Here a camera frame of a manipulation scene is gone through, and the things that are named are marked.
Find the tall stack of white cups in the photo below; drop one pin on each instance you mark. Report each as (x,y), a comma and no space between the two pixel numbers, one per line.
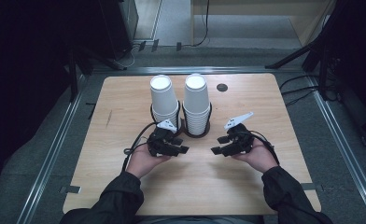
(196,102)

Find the grey tape strip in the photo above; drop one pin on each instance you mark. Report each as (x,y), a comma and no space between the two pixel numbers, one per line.
(70,189)
(312,186)

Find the dark cabinet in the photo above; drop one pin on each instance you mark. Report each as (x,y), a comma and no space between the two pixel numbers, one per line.
(119,25)

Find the person's grey pants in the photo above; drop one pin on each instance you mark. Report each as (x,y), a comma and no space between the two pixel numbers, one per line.
(199,220)

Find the metal floor rail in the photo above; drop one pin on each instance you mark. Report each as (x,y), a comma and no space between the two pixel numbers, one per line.
(52,155)
(343,149)
(196,69)

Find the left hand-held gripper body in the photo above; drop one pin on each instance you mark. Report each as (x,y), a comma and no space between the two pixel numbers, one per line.
(161,140)

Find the light wooden furniture frame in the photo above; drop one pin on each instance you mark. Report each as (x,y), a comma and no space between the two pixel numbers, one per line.
(265,7)

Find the person's left hand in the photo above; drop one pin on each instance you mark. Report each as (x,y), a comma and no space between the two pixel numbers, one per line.
(142,163)

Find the person's right hand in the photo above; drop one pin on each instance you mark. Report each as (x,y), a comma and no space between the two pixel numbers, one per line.
(262,158)

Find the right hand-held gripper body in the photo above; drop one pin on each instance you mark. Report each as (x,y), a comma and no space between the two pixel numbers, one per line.
(242,140)

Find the black tripod stand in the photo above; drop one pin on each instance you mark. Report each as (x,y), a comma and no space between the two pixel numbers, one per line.
(296,55)

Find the black metal stand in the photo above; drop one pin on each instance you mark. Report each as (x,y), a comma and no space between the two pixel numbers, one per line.
(75,74)

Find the round dark table grommet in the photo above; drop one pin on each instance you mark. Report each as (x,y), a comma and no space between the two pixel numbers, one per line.
(222,87)

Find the short stack of white cups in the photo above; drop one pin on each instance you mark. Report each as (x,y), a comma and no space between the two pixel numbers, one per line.
(164,96)

